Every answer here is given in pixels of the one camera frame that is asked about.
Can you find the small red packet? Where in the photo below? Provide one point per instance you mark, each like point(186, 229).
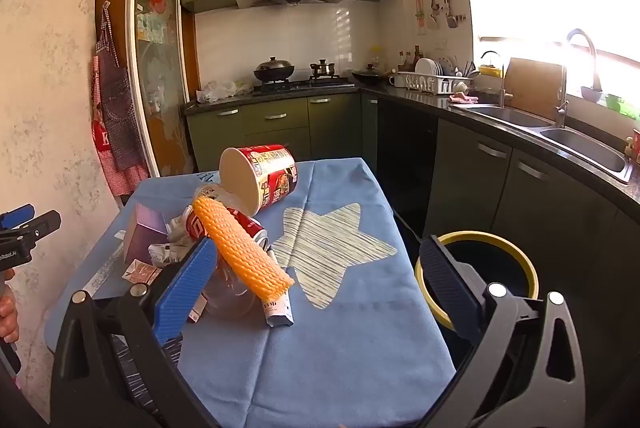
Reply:
point(142, 272)

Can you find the red carton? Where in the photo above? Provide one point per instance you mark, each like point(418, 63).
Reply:
point(636, 148)

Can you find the long white carton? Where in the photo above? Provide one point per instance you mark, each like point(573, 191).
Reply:
point(278, 312)

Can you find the orange foam net sleeve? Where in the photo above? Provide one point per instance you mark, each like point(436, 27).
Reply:
point(240, 248)

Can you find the small red white box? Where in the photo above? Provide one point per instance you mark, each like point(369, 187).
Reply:
point(197, 309)

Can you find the stack of white plates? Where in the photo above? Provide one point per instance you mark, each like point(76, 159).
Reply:
point(426, 67)

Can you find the red checked apron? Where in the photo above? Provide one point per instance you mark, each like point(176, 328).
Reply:
point(117, 118)

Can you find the wooden cutting board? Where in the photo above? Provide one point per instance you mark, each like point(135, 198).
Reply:
point(535, 83)

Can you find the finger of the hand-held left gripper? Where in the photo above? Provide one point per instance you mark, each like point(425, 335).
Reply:
point(42, 225)
point(17, 215)

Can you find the yellow-rimmed dark waste bin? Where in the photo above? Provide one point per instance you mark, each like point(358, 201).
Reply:
point(480, 236)

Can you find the green plastic item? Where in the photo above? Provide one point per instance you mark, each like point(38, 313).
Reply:
point(620, 104)

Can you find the white dish rack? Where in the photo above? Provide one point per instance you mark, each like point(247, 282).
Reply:
point(425, 84)

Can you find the white plastic bag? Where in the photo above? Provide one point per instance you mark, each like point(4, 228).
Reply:
point(215, 91)

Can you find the purple bowl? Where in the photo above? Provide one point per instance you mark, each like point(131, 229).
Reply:
point(591, 94)

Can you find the dark condiment bottles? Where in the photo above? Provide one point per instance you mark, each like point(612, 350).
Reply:
point(412, 58)

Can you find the person's left hand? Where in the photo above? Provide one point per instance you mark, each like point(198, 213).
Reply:
point(7, 313)

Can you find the white mug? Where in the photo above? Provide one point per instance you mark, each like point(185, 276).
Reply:
point(394, 81)

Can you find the small seasoning bottles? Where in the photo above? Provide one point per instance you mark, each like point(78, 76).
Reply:
point(376, 58)

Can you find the white wrapper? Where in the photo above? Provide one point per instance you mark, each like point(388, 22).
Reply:
point(167, 253)

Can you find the yellow sponge basket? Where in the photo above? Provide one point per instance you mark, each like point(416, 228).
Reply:
point(491, 71)

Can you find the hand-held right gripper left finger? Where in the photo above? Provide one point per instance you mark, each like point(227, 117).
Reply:
point(185, 290)

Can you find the dark striped cloth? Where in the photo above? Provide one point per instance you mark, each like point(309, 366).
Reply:
point(127, 368)

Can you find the blue star-print tablecloth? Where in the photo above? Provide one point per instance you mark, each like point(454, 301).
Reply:
point(350, 333)

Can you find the red soda can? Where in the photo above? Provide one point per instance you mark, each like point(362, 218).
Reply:
point(248, 228)

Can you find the hanging metal ladle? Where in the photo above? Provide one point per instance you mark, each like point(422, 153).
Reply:
point(434, 10)

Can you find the black gas stove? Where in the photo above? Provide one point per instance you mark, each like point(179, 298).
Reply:
point(300, 85)

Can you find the hanging metal spatula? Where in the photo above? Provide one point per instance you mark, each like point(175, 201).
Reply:
point(451, 15)

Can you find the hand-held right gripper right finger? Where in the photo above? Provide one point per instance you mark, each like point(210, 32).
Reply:
point(450, 290)

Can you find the short steel faucet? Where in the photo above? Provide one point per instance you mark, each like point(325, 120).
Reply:
point(502, 93)

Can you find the purple paper box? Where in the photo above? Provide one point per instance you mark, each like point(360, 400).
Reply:
point(142, 233)

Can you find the small dark pot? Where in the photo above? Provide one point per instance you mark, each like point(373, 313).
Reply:
point(323, 69)

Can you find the white tape strip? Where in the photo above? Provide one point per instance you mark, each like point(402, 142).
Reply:
point(107, 270)

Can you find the shallow black lidded wok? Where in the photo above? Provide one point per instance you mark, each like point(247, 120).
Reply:
point(369, 76)

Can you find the steel double sink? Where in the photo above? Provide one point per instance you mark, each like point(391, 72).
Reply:
point(585, 153)

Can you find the tall steel faucet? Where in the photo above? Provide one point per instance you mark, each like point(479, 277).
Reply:
point(562, 100)

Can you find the pink dishcloth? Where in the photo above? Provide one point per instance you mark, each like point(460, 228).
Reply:
point(462, 98)

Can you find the black wok with lid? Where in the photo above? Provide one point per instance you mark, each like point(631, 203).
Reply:
point(274, 70)

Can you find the red instant noodle cup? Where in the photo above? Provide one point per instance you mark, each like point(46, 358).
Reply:
point(270, 178)

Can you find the patterned glass sliding door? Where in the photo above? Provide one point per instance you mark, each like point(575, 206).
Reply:
point(155, 73)

